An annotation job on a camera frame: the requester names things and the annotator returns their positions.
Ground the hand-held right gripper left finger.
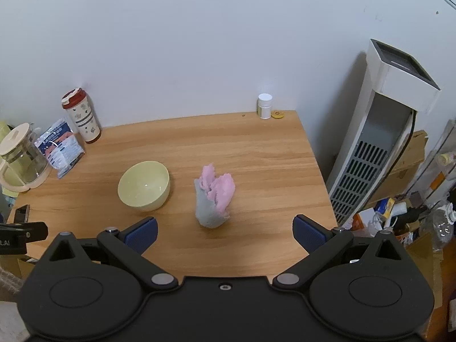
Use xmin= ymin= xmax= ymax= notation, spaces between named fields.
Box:
xmin=37 ymin=217 xmax=179 ymax=291

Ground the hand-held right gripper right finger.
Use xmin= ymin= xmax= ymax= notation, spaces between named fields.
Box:
xmin=272 ymin=214 xmax=414 ymax=291

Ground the pale green bowl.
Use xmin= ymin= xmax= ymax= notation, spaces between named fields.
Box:
xmin=117 ymin=161 xmax=171 ymax=212

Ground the pink and grey cloth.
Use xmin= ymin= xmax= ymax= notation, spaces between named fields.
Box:
xmin=194 ymin=164 xmax=236 ymax=229

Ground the small cardboard box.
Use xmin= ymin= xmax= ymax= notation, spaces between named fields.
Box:
xmin=17 ymin=256 xmax=38 ymax=279

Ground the glass pitcher with cream lid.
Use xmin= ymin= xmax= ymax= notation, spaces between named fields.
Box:
xmin=0 ymin=123 xmax=52 ymax=193

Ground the blue and white packet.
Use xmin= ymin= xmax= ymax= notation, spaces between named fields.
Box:
xmin=34 ymin=118 xmax=86 ymax=179

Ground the blue and yellow carton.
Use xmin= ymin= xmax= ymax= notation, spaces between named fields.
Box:
xmin=375 ymin=197 xmax=397 ymax=219

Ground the red lidded patterned tumbler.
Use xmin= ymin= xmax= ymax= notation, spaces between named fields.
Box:
xmin=61 ymin=87 xmax=102 ymax=144

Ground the white tower fan heater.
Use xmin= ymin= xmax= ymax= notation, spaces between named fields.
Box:
xmin=326 ymin=38 xmax=441 ymax=226

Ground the brown cardboard box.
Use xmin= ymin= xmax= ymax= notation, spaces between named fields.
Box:
xmin=379 ymin=130 xmax=429 ymax=200

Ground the clear plastic bottle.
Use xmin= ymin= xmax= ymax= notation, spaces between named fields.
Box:
xmin=426 ymin=203 xmax=456 ymax=254

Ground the small white capped bottle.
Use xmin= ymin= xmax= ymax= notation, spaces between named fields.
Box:
xmin=257 ymin=93 xmax=273 ymax=120

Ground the black power cable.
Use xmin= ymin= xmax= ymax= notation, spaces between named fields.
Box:
xmin=386 ymin=111 xmax=417 ymax=186

